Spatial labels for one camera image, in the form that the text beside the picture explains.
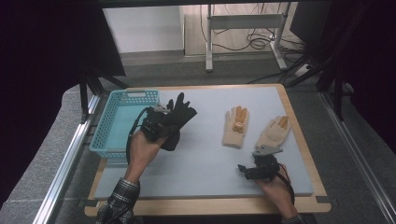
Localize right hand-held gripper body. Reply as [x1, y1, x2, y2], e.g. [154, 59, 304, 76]
[245, 145, 284, 181]

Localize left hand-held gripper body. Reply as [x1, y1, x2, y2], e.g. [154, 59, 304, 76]
[140, 104, 172, 143]

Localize black glove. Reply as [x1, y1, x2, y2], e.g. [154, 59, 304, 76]
[161, 91, 198, 152]

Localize beige glove orange fingertips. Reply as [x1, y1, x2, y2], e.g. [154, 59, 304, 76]
[255, 115, 292, 150]

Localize teal plastic basket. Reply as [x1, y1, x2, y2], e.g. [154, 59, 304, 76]
[89, 89, 162, 160]

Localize beige glove with fingertip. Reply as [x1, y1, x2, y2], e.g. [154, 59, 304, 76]
[221, 105, 250, 149]

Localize person's left hand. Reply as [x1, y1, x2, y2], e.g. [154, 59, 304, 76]
[128, 130, 169, 165]

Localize person's right hand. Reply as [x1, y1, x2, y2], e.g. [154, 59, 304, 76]
[255, 165, 297, 218]

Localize grey-blue foam mat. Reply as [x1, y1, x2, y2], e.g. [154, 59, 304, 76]
[93, 86, 314, 200]

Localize black tripod stand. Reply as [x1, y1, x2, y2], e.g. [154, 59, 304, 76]
[78, 67, 129, 123]

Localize white cabinet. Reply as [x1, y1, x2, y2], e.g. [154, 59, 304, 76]
[102, 6, 185, 54]

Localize white power strip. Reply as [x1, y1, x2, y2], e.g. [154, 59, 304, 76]
[293, 63, 313, 77]

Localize black curtain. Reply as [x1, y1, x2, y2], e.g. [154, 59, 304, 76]
[290, 0, 396, 154]
[0, 0, 127, 207]

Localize black metal stand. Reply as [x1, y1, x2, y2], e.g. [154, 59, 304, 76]
[285, 3, 372, 122]

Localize left hand-held gripper cable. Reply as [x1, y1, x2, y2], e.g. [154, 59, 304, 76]
[125, 106, 150, 165]

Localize hand-held gripper cable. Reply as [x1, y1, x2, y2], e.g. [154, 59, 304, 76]
[276, 163, 296, 205]
[125, 106, 150, 165]

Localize right hand-held gripper cable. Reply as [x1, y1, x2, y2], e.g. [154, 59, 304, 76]
[276, 163, 296, 205]

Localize aluminium rail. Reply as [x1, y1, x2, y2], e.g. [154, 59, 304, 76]
[32, 94, 108, 224]
[318, 91, 396, 224]

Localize tangle of black floor cables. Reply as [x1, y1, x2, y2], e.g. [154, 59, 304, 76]
[199, 3, 307, 54]

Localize white metal desk frame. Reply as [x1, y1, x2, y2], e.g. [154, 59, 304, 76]
[205, 3, 290, 73]

